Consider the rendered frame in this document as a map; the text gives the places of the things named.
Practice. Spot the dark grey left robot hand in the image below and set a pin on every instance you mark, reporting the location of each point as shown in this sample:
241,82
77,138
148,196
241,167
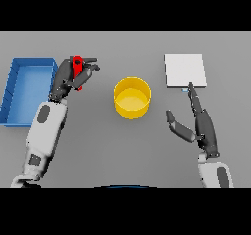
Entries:
64,74

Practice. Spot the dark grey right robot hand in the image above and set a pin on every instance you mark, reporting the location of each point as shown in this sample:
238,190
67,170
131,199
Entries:
204,128

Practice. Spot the red beaker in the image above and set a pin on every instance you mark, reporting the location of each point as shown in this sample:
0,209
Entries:
77,67

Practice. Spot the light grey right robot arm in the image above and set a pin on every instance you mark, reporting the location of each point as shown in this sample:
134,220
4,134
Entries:
214,175

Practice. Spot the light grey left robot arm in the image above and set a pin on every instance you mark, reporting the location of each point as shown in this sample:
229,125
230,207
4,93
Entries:
42,137

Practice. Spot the pale square measuring scale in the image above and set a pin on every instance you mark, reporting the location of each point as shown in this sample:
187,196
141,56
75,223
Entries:
185,70

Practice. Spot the yellow bowl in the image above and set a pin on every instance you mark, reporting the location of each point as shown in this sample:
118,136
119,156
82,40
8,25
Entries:
132,98

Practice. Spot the blue tray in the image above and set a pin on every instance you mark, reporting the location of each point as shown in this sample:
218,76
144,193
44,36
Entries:
27,90

